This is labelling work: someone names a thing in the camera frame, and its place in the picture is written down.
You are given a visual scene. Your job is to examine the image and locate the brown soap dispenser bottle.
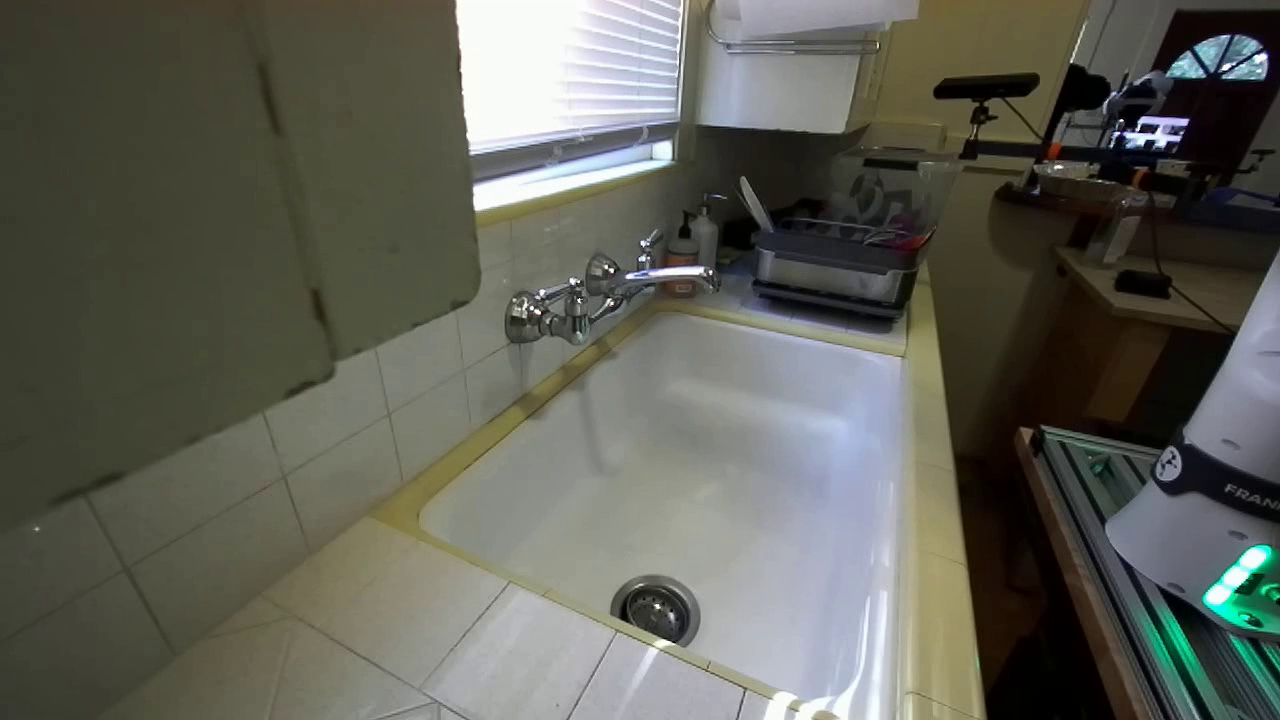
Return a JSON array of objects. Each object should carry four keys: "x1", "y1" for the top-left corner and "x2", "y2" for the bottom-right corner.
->
[{"x1": 659, "y1": 209, "x2": 704, "y2": 301}]

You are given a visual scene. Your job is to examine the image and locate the white porcelain sink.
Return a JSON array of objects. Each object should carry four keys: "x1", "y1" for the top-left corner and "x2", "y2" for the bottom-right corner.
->
[{"x1": 418, "y1": 309, "x2": 913, "y2": 720}]

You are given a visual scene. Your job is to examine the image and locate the small white bottle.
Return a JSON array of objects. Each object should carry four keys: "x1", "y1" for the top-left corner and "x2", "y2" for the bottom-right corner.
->
[{"x1": 688, "y1": 203, "x2": 723, "y2": 274}]

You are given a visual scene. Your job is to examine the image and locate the white utensil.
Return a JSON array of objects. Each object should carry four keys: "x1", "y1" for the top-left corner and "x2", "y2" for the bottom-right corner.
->
[{"x1": 737, "y1": 171, "x2": 779, "y2": 240}]

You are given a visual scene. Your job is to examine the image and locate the grey dish rack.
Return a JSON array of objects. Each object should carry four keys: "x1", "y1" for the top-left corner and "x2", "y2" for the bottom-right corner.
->
[{"x1": 748, "y1": 221, "x2": 929, "y2": 322}]

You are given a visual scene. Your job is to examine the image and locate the metal sink drain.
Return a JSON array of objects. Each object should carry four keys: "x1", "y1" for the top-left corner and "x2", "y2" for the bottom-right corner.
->
[{"x1": 607, "y1": 570, "x2": 704, "y2": 649}]

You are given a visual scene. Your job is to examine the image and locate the white window blind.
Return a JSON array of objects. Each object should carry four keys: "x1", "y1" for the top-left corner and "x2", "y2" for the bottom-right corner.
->
[{"x1": 455, "y1": 0, "x2": 688, "y2": 158}]

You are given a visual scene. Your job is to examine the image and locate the clear plastic container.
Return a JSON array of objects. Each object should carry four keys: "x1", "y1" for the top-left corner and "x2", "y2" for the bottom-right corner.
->
[{"x1": 843, "y1": 123, "x2": 960, "y2": 249}]

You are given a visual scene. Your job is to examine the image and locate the narrow grey cabinet door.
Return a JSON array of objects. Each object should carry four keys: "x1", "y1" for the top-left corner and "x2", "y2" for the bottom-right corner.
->
[{"x1": 252, "y1": 0, "x2": 483, "y2": 361}]

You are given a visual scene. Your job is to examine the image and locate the small white object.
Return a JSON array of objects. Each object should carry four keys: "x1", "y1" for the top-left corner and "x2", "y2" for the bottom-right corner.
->
[{"x1": 764, "y1": 689, "x2": 840, "y2": 720}]

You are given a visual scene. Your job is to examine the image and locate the wooden desk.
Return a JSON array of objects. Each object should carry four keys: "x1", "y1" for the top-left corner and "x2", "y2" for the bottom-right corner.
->
[{"x1": 1037, "y1": 245, "x2": 1263, "y2": 434}]

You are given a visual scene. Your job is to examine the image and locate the small black device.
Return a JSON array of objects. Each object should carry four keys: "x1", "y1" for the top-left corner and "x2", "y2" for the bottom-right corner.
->
[{"x1": 1110, "y1": 267, "x2": 1176, "y2": 301}]

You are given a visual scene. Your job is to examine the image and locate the large grey cabinet door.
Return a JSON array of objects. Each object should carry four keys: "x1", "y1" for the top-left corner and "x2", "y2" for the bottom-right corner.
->
[{"x1": 0, "y1": 0, "x2": 338, "y2": 530}]

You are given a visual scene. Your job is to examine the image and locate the lit laptop screen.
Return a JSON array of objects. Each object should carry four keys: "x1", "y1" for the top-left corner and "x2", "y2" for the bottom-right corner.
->
[{"x1": 1114, "y1": 113, "x2": 1196, "y2": 154}]

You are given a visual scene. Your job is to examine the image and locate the dark door with arched window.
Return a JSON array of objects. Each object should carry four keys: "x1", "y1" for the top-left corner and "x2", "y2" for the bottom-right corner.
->
[{"x1": 1146, "y1": 7, "x2": 1280, "y2": 178}]

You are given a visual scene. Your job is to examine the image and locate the chrome wall faucet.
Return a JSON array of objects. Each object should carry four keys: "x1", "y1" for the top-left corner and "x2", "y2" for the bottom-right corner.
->
[{"x1": 499, "y1": 226, "x2": 720, "y2": 346}]

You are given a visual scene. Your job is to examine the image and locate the black camera bar on stand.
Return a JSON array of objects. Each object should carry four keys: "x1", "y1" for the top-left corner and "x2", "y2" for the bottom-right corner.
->
[{"x1": 929, "y1": 66, "x2": 1043, "y2": 130}]

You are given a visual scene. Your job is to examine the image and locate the metal frame robot table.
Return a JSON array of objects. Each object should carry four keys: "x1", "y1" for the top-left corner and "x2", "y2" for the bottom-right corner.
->
[{"x1": 1017, "y1": 422, "x2": 1280, "y2": 720}]

